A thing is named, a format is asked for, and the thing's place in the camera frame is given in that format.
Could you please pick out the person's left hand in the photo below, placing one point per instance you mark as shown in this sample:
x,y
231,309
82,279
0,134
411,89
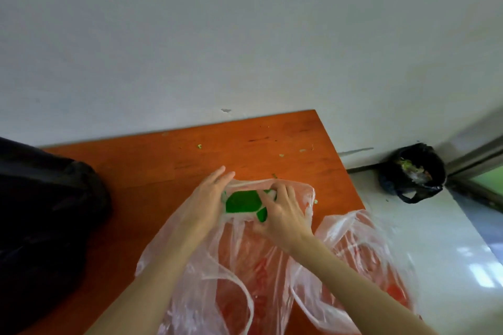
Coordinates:
x,y
206,205

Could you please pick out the person's right hand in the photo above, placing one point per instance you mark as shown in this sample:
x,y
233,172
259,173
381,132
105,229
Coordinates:
x,y
285,221

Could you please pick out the person's right thumb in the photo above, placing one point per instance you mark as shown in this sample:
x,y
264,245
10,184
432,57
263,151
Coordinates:
x,y
265,202

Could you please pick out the person's left fingers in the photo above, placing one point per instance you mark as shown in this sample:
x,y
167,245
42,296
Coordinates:
x,y
218,181

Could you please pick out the clear plastic bag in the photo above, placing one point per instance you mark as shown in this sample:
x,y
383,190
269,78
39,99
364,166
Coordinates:
x,y
353,244
232,268

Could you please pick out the person's left forearm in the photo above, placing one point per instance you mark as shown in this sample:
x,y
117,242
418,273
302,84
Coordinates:
x,y
153,287

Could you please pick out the person's right forearm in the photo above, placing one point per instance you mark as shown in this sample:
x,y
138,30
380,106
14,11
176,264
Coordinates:
x,y
353,295

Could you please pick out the green vegetable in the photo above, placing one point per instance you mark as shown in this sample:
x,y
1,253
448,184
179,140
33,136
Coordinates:
x,y
243,202

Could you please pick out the green vegetable scraps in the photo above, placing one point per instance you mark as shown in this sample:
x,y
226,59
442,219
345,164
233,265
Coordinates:
x,y
199,146

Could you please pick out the black trash bag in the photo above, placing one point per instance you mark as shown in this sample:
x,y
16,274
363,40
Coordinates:
x,y
393,183

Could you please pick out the vegetable waste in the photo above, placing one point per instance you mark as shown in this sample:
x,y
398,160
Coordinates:
x,y
412,169

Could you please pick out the large black bag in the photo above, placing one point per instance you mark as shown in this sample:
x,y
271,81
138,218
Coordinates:
x,y
43,228

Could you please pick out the grey window frame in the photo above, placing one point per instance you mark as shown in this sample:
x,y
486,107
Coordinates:
x,y
477,158

